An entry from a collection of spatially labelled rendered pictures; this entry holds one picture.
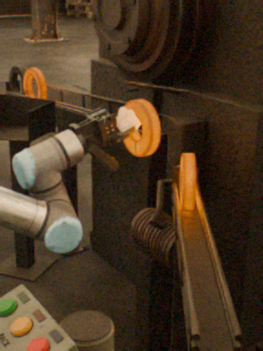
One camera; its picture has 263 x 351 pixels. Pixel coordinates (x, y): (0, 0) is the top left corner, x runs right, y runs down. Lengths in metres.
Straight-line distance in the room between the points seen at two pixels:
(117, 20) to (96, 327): 0.95
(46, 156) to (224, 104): 0.59
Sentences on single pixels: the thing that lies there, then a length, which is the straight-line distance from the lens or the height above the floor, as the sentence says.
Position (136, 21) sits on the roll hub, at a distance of 1.75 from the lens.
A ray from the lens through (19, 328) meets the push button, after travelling 1.17.
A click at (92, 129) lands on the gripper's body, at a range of 1.50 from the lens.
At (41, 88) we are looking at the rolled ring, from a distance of 2.69.
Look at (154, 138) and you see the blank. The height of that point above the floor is 0.82.
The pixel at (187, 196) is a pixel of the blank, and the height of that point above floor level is 0.70.
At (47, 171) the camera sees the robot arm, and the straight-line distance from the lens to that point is 1.44.
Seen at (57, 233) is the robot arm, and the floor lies 0.67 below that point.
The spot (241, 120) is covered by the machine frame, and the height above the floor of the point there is 0.83.
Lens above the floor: 1.28
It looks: 18 degrees down
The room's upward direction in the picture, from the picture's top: 1 degrees clockwise
